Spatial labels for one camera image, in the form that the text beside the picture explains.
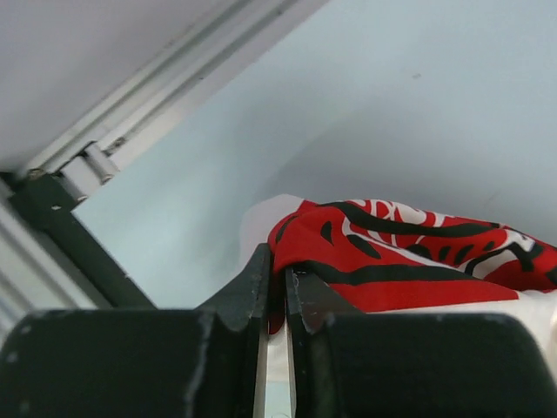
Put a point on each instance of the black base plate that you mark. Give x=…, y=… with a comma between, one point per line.
x=45, y=206

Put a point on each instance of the aluminium frame rail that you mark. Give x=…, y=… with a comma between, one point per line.
x=186, y=72

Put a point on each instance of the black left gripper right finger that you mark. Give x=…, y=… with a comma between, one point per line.
x=310, y=306

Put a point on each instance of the white t-shirt red graphic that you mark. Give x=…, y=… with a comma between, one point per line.
x=386, y=257

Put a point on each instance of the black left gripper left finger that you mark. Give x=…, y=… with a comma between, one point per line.
x=233, y=362

